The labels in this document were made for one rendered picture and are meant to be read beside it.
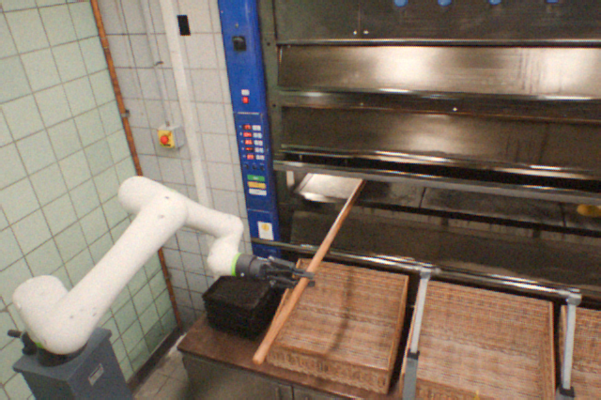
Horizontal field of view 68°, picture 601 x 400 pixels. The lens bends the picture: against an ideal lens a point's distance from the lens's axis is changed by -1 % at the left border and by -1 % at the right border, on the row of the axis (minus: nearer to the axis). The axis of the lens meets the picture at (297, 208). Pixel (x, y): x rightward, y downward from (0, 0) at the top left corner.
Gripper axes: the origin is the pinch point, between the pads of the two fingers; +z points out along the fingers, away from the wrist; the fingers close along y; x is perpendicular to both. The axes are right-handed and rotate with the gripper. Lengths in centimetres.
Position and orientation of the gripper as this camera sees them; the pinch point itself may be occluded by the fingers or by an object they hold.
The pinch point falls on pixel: (304, 278)
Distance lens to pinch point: 161.9
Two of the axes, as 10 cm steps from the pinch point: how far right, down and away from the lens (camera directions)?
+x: -3.7, 4.8, -7.9
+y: 0.7, 8.7, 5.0
